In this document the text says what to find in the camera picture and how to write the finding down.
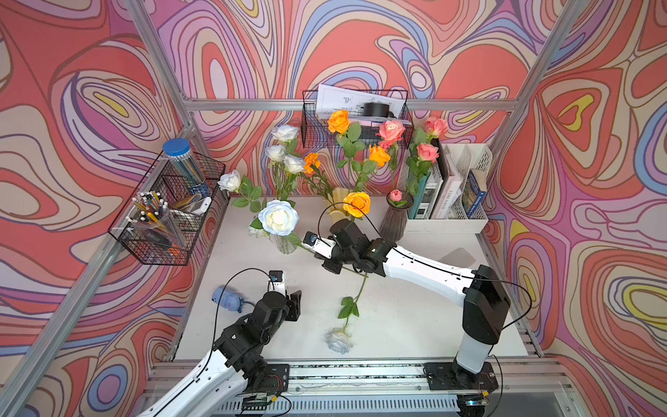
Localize large pink rose flower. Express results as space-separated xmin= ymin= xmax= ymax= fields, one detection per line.
xmin=378 ymin=120 xmax=406 ymax=183

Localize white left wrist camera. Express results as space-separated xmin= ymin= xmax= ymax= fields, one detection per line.
xmin=267 ymin=269 xmax=287 ymax=296

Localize pink tulip flower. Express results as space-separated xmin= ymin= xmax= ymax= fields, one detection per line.
xmin=387 ymin=189 xmax=407 ymax=209

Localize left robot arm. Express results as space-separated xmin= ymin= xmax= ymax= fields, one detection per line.
xmin=141 ymin=290 xmax=302 ymax=416

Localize white paper sheets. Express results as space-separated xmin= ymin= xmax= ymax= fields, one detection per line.
xmin=315 ymin=84 xmax=413 ymax=125

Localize blue paperback book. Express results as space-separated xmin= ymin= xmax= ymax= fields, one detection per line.
xmin=461 ymin=170 xmax=488 ymax=218

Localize white pink book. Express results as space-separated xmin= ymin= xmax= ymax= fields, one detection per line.
xmin=431 ymin=150 xmax=463 ymax=220

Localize orange marigold flower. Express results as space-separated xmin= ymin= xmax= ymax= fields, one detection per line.
xmin=302 ymin=153 xmax=334 ymax=203

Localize clear glass vase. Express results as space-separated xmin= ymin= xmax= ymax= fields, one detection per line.
xmin=270 ymin=232 xmax=300 ymax=255

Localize blue lid pencil jar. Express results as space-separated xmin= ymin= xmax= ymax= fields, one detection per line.
xmin=163 ymin=138 xmax=210 ymax=197

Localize black wire side basket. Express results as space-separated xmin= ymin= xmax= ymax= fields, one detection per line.
xmin=108 ymin=153 xmax=226 ymax=266

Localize orange rose flower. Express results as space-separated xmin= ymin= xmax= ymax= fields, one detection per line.
xmin=328 ymin=109 xmax=366 ymax=174
xmin=353 ymin=145 xmax=392 ymax=192

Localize black tape roll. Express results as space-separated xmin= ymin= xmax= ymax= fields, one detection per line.
xmin=362 ymin=102 xmax=394 ymax=118

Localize metal base rail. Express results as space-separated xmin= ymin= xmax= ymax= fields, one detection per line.
xmin=134 ymin=358 xmax=579 ymax=417

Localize white plastic file organizer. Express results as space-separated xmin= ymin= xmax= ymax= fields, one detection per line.
xmin=405 ymin=140 xmax=493 ymax=234

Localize large white rose flower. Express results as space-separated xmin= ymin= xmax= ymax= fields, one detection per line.
xmin=218 ymin=170 xmax=262 ymax=214

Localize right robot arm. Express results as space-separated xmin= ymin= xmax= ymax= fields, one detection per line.
xmin=303 ymin=220 xmax=511 ymax=389

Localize yellow fluted glass vase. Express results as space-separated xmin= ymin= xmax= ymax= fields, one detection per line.
xmin=327 ymin=187 xmax=350 ymax=223

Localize black wire wall basket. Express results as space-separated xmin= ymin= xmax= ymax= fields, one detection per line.
xmin=300 ymin=87 xmax=414 ymax=149

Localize purple ribbed glass vase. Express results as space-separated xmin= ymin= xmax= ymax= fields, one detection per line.
xmin=380 ymin=191 xmax=413 ymax=243

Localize pen cup with pens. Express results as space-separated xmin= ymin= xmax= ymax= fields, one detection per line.
xmin=126 ymin=191 xmax=186 ymax=248

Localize tall white rose flower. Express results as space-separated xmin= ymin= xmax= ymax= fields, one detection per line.
xmin=265 ymin=124 xmax=306 ymax=201

